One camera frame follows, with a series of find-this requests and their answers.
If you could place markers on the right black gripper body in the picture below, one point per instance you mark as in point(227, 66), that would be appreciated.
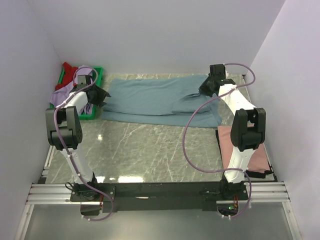
point(211, 81)

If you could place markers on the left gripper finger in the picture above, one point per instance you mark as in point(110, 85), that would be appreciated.
point(101, 104)
point(101, 93)

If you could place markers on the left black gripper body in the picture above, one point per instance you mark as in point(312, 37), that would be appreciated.
point(98, 97)

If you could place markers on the blue t-shirt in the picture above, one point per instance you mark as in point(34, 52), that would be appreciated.
point(172, 102)

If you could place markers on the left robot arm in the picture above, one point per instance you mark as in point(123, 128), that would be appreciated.
point(64, 131)

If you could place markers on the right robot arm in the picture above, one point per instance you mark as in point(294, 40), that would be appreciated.
point(246, 135)

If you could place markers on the green plastic bin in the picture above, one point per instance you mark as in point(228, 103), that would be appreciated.
point(99, 70)

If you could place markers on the red t-shirt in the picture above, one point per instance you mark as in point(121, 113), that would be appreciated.
point(67, 75)

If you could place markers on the lavender t-shirt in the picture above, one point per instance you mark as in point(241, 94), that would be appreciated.
point(58, 96)

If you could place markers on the folded pink t-shirt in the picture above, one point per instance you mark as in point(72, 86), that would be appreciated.
point(225, 145)

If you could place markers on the black base beam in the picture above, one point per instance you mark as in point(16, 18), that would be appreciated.
point(146, 196)

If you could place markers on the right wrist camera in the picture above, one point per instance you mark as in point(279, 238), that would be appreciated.
point(217, 71)

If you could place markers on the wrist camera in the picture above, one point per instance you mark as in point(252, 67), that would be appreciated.
point(83, 81)
point(217, 71)

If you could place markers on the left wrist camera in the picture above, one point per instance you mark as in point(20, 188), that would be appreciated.
point(83, 81)

